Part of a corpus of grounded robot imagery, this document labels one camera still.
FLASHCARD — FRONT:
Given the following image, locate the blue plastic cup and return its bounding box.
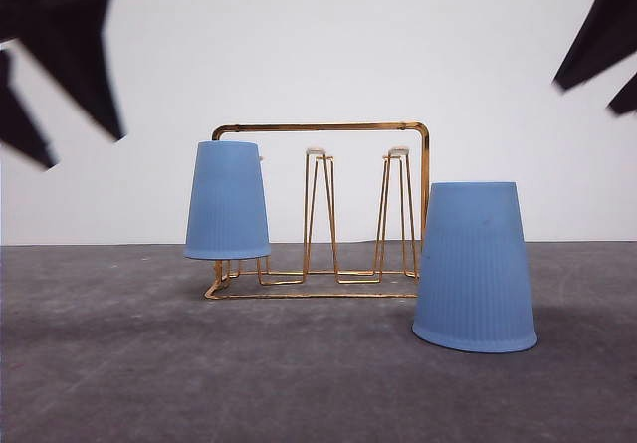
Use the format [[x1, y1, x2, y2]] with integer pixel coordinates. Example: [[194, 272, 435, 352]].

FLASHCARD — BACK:
[[183, 140, 272, 260], [412, 181, 537, 352]]

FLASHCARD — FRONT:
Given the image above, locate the gold wire cup rack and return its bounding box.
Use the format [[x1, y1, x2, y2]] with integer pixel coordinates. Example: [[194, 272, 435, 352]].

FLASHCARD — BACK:
[[204, 122, 430, 300]]

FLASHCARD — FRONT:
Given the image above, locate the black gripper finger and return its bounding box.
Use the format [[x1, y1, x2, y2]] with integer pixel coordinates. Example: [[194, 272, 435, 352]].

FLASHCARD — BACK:
[[553, 0, 637, 89], [0, 50, 60, 169], [606, 72, 637, 113], [0, 0, 125, 141]]

